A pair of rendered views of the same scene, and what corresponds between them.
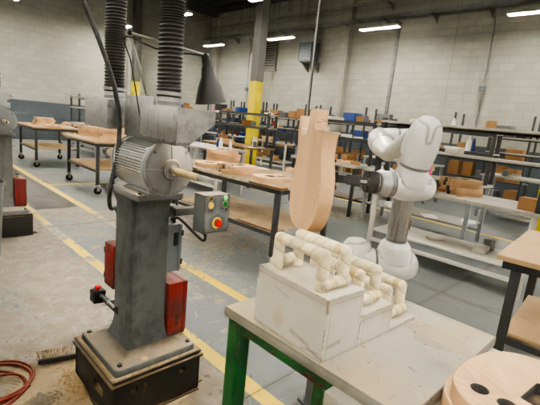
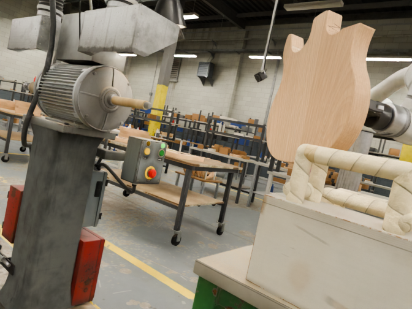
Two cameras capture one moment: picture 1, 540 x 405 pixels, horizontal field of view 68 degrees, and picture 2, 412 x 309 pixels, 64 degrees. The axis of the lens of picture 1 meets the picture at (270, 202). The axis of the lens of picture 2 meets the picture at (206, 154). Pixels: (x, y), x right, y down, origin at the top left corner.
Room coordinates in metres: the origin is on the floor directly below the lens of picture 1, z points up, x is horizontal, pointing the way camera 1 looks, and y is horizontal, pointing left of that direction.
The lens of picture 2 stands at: (0.50, 0.22, 1.19)
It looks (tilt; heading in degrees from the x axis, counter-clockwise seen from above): 3 degrees down; 353
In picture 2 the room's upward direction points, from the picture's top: 12 degrees clockwise
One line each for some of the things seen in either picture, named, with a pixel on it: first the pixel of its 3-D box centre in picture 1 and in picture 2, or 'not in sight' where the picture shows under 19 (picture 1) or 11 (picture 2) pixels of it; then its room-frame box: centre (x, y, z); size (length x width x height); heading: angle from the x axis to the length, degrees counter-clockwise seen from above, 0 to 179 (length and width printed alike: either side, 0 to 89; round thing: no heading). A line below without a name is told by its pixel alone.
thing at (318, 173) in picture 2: (299, 249); (317, 178); (1.14, -0.10, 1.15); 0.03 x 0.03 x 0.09
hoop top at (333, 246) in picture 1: (321, 242); not in sight; (1.08, -0.16, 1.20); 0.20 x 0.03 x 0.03; 42
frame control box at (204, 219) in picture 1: (199, 214); (129, 163); (2.06, 0.36, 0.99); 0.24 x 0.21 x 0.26; 45
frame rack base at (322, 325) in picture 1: (305, 304); (336, 259); (1.05, -0.13, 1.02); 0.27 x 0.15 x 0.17; 43
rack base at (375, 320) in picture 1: (339, 305); not in sight; (1.16, -0.24, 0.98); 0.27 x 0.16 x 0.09; 43
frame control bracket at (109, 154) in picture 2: (190, 210); (120, 156); (2.02, 0.41, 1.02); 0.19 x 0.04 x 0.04; 135
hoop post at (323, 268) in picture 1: (322, 273); (400, 202); (0.96, -0.15, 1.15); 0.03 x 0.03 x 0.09
